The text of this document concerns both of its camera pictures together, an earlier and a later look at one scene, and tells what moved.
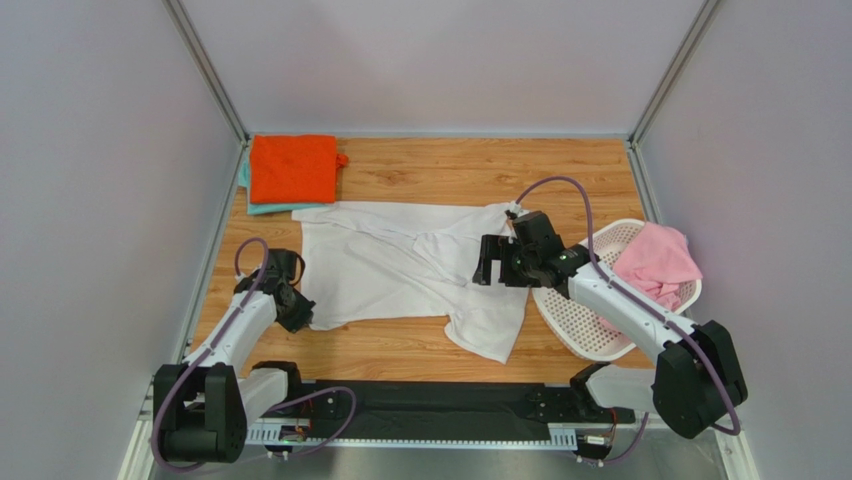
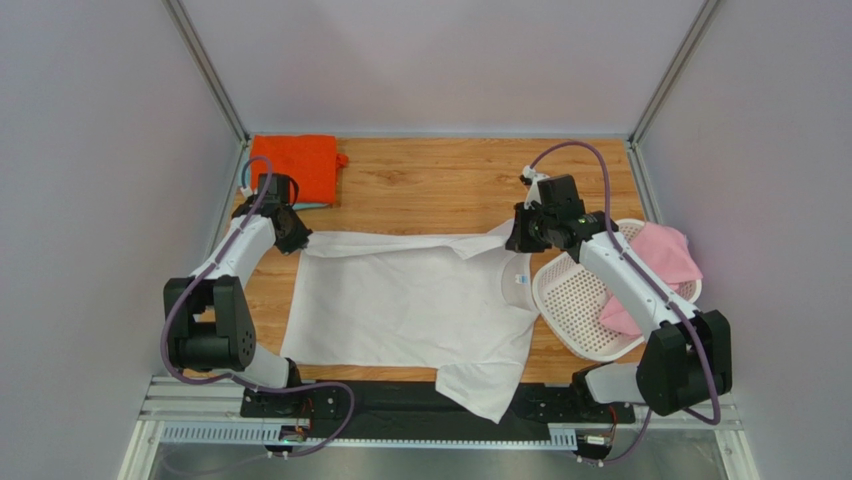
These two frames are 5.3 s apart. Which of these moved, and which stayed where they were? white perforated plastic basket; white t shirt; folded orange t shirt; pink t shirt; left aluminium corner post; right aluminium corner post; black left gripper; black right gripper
Moved: white t shirt; black right gripper; black left gripper
Stayed: folded orange t shirt; white perforated plastic basket; left aluminium corner post; pink t shirt; right aluminium corner post
